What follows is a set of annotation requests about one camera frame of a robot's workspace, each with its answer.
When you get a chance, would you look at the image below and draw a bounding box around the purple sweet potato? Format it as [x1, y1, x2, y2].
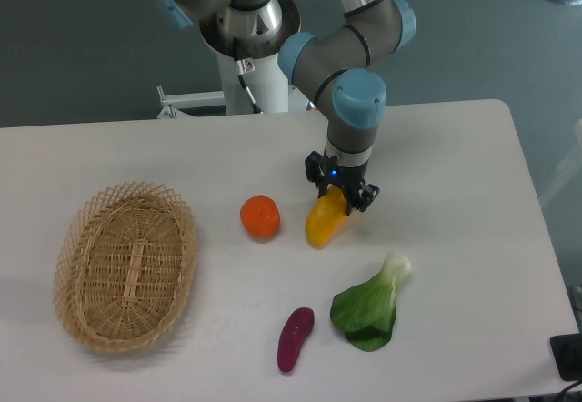
[277, 307, 315, 374]

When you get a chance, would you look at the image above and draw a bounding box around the green bok choy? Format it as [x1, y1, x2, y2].
[329, 252, 412, 352]

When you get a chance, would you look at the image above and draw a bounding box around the yellow mango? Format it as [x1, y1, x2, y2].
[305, 186, 348, 248]

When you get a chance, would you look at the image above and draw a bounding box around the black device at table edge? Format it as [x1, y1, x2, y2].
[549, 333, 581, 382]

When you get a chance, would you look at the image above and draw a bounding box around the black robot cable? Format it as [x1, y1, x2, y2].
[232, 37, 264, 115]

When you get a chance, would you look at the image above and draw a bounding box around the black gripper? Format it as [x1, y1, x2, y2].
[305, 151, 380, 216]

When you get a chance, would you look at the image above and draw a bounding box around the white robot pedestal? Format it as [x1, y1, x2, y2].
[156, 0, 319, 120]

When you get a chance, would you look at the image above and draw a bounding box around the orange tangerine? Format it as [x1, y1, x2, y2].
[239, 195, 281, 240]

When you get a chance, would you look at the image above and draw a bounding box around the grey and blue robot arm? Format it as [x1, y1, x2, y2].
[157, 0, 416, 212]

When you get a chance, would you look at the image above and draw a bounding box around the woven wicker basket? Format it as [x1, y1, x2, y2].
[54, 182, 197, 353]

